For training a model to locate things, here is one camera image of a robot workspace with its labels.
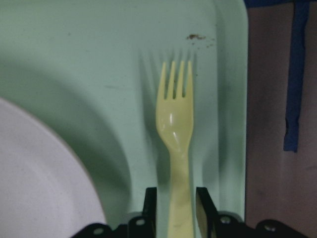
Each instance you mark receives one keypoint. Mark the yellow plastic fork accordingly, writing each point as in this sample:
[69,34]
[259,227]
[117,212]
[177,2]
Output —
[174,123]

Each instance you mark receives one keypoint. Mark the beige round plate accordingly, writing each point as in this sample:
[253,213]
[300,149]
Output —
[45,191]

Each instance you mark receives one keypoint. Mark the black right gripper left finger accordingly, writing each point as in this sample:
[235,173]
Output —
[143,225]

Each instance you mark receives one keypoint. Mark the light green tray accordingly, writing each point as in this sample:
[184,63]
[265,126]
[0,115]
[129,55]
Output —
[90,70]

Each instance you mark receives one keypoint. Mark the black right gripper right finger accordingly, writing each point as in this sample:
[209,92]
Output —
[206,214]

